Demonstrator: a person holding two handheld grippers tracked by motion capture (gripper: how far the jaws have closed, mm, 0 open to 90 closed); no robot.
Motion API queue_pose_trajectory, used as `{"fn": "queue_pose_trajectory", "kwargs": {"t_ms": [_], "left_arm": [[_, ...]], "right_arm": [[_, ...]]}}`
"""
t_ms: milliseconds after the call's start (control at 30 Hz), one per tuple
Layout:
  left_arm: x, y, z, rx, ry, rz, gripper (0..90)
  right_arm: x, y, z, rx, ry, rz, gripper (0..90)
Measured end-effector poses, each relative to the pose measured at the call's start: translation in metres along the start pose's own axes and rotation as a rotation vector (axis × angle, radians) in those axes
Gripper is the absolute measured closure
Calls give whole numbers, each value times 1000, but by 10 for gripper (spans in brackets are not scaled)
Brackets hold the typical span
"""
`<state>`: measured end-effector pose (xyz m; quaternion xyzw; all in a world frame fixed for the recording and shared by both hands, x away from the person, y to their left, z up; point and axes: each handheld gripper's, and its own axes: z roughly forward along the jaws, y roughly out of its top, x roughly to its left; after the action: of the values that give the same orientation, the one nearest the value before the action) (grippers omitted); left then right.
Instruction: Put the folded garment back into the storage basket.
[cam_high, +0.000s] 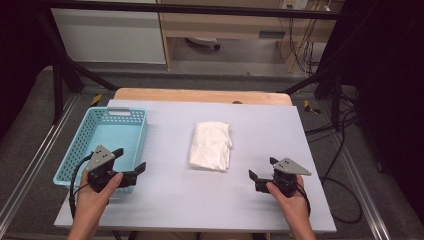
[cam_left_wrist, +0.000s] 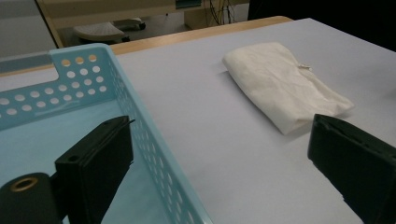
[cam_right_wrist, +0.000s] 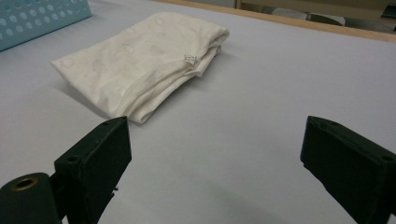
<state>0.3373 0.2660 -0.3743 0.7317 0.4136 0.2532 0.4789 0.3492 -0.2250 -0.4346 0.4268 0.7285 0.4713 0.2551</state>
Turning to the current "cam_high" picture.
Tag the black metal stand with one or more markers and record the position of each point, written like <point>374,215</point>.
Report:
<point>58,86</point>
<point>336,96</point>

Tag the wooden desk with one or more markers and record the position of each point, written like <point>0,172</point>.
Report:
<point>216,26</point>

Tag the person's right hand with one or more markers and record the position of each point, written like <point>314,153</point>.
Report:
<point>293,205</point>

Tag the black horizontal frame bar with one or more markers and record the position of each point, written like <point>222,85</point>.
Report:
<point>200,9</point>

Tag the black curtain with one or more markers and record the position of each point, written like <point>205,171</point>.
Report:
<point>16,50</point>
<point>393,100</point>

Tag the yellow black clamp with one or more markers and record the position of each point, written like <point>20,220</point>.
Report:
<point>310,108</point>
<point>96,99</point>

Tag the light blue plastic basket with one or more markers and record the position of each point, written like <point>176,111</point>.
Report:
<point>113,133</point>

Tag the chair base with caster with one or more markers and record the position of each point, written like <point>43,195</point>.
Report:
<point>205,41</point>

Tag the wooden table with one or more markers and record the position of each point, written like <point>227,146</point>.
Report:
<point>200,95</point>

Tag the white board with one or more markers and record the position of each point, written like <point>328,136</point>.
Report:
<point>186,193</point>

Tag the aluminium rail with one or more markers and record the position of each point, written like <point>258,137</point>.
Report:
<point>365,196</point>
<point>36,156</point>

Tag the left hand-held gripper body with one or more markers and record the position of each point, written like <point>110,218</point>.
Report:
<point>100,159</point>

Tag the white cloth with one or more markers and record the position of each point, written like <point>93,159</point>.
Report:
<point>210,146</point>

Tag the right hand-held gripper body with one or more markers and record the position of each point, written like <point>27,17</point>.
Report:
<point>287,166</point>

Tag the white cabinet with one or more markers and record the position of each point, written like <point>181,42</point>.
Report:
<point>106,36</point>

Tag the person's left hand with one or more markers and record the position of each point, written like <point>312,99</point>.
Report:
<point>90,201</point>

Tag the white power strip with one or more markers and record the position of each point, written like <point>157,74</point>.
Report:
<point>295,4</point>

